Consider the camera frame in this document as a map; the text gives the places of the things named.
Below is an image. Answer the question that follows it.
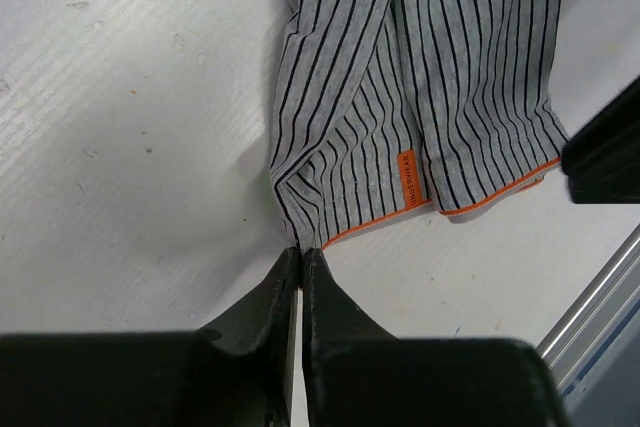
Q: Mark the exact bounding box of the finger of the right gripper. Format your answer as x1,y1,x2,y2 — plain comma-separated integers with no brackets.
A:
561,80,640,204

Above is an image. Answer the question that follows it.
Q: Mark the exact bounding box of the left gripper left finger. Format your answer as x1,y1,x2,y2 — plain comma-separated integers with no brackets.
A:
1,248,301,426

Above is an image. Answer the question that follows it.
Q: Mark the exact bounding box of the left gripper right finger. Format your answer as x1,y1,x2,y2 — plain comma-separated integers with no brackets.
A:
300,249,570,426

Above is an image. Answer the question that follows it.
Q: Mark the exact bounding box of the grey striped underwear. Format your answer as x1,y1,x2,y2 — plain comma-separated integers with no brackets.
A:
269,0,567,250

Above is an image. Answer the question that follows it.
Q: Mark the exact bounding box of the aluminium mounting rail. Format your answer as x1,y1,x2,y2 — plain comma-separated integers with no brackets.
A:
537,229,639,397

